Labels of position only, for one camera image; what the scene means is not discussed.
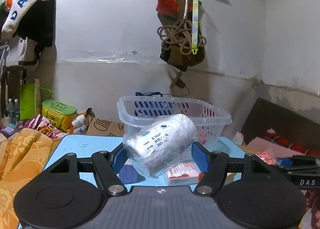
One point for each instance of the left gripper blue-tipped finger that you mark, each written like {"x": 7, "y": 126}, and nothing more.
{"x": 285, "y": 162}

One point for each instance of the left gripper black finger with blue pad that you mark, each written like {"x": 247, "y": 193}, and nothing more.
{"x": 71, "y": 191}
{"x": 258, "y": 197}

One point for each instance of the pink white tissue pack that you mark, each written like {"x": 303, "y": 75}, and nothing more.
{"x": 267, "y": 157}

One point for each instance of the purple white small box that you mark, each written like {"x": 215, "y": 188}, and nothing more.
{"x": 128, "y": 175}

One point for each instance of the pink thank you card box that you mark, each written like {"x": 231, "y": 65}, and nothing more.
{"x": 187, "y": 173}

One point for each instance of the white bandage roll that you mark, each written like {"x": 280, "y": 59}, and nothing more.
{"x": 161, "y": 146}

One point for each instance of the pink bed sheet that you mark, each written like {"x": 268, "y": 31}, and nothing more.
{"x": 261, "y": 145}

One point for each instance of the dark wooden headboard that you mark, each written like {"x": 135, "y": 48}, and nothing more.
{"x": 281, "y": 126}

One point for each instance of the orange patterned blanket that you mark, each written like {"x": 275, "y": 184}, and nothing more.
{"x": 22, "y": 158}

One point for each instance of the white tube bottle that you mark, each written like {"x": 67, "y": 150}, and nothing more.
{"x": 79, "y": 124}

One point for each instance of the cardboard box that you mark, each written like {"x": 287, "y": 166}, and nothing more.
{"x": 98, "y": 127}

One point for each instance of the floral pink cloth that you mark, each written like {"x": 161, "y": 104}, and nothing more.
{"x": 42, "y": 124}

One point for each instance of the yellow green tin box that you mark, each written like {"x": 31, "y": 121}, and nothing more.
{"x": 59, "y": 114}

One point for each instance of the plastic water bottle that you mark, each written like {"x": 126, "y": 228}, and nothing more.
{"x": 16, "y": 111}

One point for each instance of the green paper bag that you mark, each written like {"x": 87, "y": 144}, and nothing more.
{"x": 30, "y": 100}

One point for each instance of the dark brown hanging bag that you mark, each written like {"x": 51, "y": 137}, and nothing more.
{"x": 177, "y": 47}

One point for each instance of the black hanging garment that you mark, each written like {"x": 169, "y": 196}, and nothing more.
{"x": 36, "y": 28}

